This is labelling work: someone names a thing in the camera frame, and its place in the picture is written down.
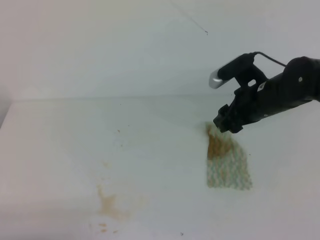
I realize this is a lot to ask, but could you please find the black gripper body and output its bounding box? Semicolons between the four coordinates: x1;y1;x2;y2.
230;74;313;126

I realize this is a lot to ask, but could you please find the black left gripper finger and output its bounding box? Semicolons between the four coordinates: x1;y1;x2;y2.
213;104;231;128

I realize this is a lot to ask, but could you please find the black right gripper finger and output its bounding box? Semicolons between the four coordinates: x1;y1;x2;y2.
219;124;243;134

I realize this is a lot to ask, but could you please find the green white knitted rag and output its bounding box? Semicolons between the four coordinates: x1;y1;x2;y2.
205;122;253;191

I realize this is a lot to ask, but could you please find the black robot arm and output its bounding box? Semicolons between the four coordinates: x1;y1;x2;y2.
213;56;320;134

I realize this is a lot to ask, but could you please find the dried light coffee stain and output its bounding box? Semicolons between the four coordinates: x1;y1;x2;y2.
97;185;130;221

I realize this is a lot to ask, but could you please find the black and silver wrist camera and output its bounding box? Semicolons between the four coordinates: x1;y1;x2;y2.
209;52;268;89

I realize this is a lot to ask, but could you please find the black camera cable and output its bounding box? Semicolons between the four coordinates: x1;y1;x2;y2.
249;51;287;68

